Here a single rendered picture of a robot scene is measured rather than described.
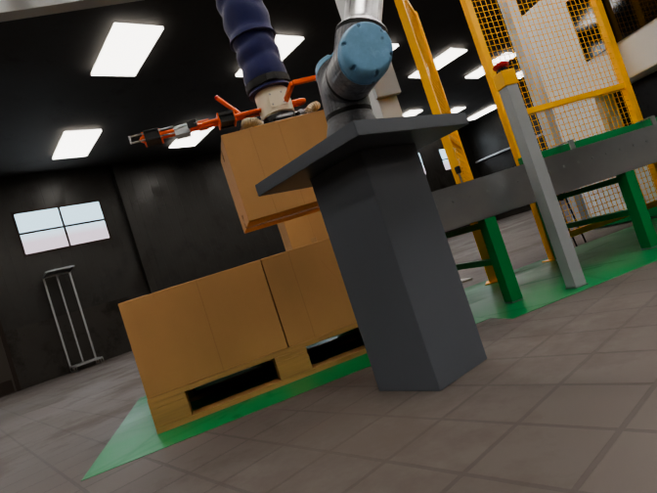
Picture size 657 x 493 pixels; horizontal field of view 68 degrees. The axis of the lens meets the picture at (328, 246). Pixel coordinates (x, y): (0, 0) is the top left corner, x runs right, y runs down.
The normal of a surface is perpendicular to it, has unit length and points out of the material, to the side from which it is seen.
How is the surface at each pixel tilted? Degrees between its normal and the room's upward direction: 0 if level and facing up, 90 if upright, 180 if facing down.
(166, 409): 90
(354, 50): 95
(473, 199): 90
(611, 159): 90
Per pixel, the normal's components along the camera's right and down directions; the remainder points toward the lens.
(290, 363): 0.24, -0.11
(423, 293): 0.60, -0.22
